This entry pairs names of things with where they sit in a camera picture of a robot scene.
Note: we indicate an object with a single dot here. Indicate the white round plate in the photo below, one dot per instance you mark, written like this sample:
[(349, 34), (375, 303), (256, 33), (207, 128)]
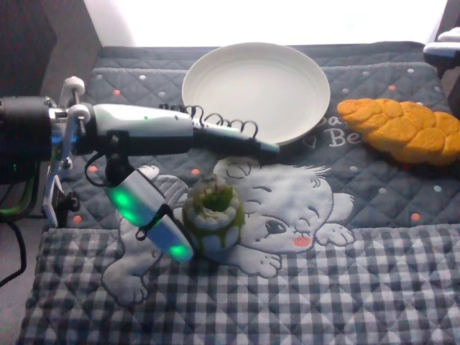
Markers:
[(258, 86)]

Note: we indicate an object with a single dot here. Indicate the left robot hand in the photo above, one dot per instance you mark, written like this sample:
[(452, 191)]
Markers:
[(143, 125)]

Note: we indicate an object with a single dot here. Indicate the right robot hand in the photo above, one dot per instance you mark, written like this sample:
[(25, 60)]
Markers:
[(449, 72)]

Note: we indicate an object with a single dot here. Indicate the green and white toy cake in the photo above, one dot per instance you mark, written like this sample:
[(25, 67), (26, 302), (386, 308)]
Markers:
[(212, 219)]

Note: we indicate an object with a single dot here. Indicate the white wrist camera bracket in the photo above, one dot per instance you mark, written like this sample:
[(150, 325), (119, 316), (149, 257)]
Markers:
[(66, 143)]

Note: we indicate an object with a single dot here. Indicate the braided bread loaf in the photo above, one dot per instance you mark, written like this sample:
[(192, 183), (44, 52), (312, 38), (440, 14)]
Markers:
[(406, 133)]

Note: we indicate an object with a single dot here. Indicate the grey quilt with printed bear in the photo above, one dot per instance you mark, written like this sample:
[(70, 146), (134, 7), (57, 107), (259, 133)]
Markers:
[(323, 280)]

